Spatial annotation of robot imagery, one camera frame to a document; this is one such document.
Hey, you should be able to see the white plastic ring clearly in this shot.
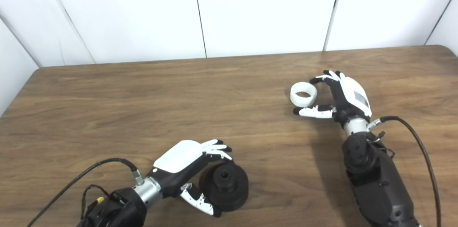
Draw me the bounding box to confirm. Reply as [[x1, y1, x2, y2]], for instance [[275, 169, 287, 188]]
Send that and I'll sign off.
[[290, 82, 317, 108]]

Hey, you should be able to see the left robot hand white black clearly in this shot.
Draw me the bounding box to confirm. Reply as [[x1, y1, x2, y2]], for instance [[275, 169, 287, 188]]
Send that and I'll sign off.
[[152, 139, 232, 218]]

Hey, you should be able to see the round black plastic part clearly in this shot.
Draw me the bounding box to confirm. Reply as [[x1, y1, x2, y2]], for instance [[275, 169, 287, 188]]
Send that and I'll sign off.
[[199, 162, 249, 212]]

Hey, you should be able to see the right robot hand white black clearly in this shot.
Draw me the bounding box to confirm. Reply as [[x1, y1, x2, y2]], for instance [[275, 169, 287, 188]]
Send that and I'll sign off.
[[293, 70, 372, 124]]

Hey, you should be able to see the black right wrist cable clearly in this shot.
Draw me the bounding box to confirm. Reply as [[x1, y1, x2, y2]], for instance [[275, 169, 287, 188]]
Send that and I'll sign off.
[[368, 116, 442, 227]]

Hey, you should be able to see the thin arm wire bundle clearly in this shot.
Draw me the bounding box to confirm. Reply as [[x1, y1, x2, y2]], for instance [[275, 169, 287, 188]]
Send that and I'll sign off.
[[81, 184, 110, 220], [371, 131, 396, 159]]

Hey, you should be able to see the thin right arm wire bundle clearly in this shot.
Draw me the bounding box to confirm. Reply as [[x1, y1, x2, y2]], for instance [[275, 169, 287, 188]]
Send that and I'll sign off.
[[371, 131, 396, 159]]

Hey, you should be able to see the thin left arm wire bundle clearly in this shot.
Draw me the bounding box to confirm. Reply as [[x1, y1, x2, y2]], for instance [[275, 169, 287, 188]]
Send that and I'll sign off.
[[81, 184, 110, 220]]

